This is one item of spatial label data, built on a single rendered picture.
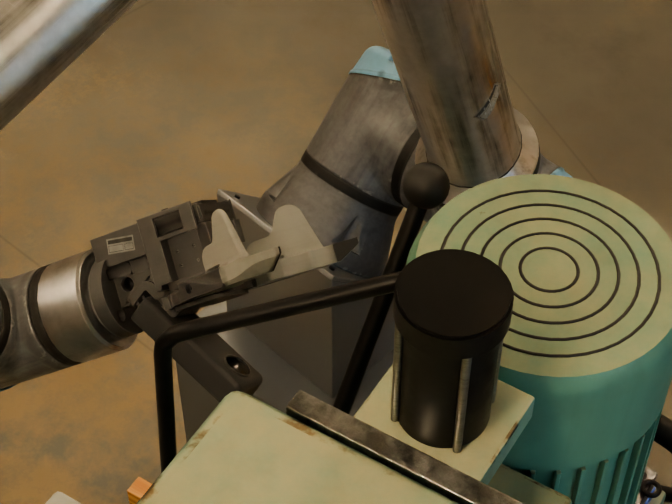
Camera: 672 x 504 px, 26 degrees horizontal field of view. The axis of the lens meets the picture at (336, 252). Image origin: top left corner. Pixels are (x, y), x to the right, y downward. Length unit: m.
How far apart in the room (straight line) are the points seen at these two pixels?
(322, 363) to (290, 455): 1.18
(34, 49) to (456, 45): 0.44
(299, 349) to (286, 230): 0.77
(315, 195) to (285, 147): 1.26
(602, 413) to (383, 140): 1.00
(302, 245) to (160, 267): 0.13
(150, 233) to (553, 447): 0.43
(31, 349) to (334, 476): 0.52
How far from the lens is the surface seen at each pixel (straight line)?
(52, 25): 1.30
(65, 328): 1.23
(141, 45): 3.39
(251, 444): 0.80
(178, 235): 1.19
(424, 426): 0.78
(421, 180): 1.05
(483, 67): 1.54
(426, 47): 1.48
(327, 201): 1.86
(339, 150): 1.86
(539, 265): 0.90
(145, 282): 1.21
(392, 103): 1.84
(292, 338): 1.99
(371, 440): 0.80
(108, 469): 2.63
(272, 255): 1.09
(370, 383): 2.02
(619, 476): 0.96
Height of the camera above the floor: 2.18
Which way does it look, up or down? 48 degrees down
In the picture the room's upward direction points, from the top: straight up
